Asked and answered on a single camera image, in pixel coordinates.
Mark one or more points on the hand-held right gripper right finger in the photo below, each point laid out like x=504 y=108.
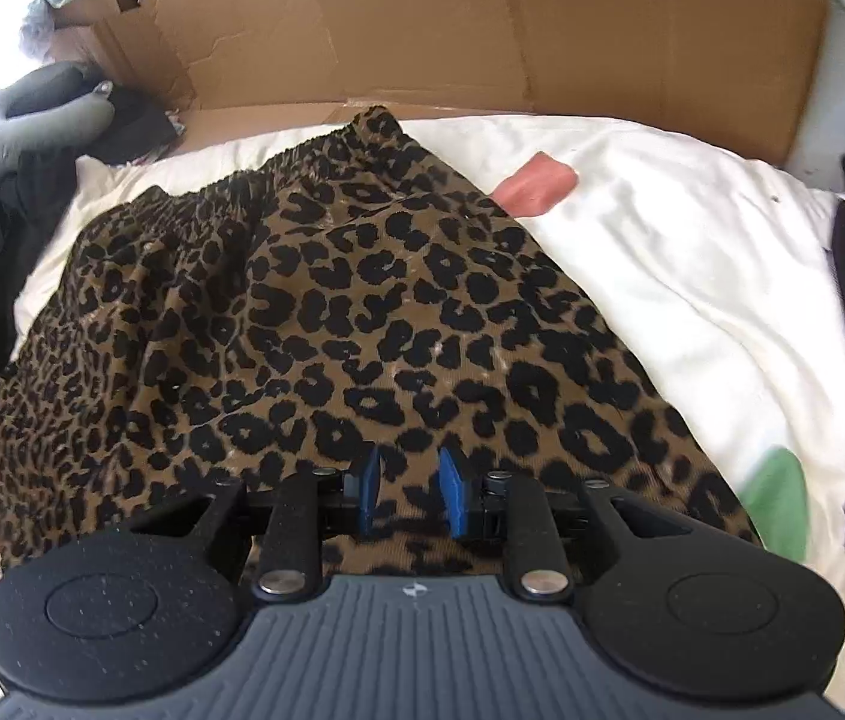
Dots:
x=454 y=496

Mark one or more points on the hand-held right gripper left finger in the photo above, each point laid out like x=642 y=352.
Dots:
x=370 y=489

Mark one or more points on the small black cloth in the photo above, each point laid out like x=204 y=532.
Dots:
x=137 y=127

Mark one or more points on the leopard print skirt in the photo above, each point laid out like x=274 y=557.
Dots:
x=355 y=300

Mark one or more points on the grey neck pillow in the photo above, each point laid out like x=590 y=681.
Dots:
x=10 y=135

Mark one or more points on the cream bear print blanket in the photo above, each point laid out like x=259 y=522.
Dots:
x=692 y=277

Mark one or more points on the brown cardboard sheet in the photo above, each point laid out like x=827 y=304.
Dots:
x=467 y=22

